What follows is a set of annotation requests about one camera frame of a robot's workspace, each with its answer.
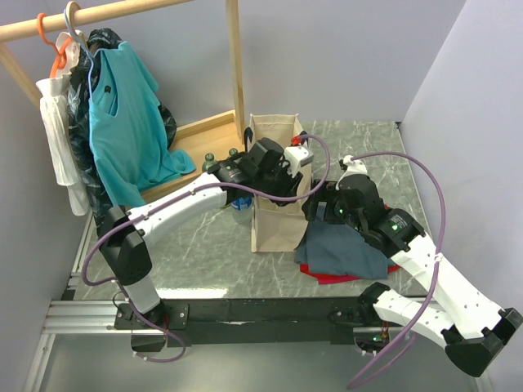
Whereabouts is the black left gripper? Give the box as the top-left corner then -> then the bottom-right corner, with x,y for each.
255,157 -> 303,206

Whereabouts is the cream canvas tote bag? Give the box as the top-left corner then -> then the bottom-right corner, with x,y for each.
249,114 -> 308,252

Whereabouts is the Pocari Sweat bottle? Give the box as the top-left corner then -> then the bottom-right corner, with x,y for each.
230,196 -> 253,225

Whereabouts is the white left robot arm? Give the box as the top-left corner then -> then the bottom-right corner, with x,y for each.
100,137 -> 313,328

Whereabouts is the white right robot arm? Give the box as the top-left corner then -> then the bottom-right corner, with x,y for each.
302,174 -> 522,377

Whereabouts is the grey folded cloth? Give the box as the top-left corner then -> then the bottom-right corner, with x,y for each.
294,220 -> 395,280

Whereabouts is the wooden clothes rack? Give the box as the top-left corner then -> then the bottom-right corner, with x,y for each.
1,1 -> 244,216

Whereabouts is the red folded cloth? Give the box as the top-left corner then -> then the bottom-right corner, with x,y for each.
299,264 -> 400,285

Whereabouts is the turquoise hanging shirt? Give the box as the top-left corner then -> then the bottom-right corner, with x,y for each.
89,42 -> 195,207

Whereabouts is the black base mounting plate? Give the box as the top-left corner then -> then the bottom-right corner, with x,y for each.
113,297 -> 408,348

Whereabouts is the dark floral hanging garment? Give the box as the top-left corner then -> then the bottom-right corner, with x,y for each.
67,28 -> 177,232

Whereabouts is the white hanging garment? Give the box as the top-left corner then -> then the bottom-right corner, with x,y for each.
36,32 -> 90,216

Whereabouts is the orange clothes hanger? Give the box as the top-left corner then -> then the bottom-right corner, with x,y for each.
36,12 -> 70,78

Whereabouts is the light blue clothes hanger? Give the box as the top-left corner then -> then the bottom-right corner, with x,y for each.
63,1 -> 95,96

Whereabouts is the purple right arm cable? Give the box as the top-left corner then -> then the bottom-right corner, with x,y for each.
346,151 -> 447,390

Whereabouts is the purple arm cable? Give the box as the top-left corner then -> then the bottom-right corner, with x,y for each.
346,151 -> 447,390
81,133 -> 331,363

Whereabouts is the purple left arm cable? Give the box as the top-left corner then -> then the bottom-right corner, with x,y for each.
81,133 -> 331,363

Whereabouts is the aluminium frame rail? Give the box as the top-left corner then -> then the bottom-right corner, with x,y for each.
22,212 -> 495,392

